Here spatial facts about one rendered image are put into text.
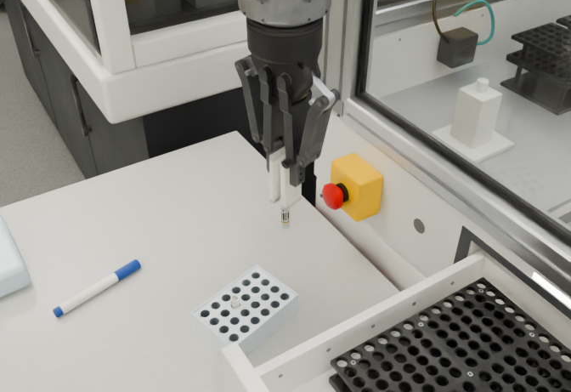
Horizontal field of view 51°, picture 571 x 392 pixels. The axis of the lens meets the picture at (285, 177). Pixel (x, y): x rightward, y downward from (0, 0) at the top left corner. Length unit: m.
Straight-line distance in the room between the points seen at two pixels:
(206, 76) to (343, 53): 0.44
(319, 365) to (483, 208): 0.26
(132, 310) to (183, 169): 0.34
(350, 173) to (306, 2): 0.36
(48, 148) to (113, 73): 1.56
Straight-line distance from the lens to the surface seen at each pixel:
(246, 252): 0.95
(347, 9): 0.85
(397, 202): 0.87
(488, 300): 0.74
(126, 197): 1.09
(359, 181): 0.85
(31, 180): 2.53
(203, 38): 1.21
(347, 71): 0.87
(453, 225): 0.79
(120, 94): 1.18
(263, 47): 0.58
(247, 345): 0.81
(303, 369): 0.69
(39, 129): 2.84
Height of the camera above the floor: 1.43
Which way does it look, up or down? 38 degrees down
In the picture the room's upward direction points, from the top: straight up
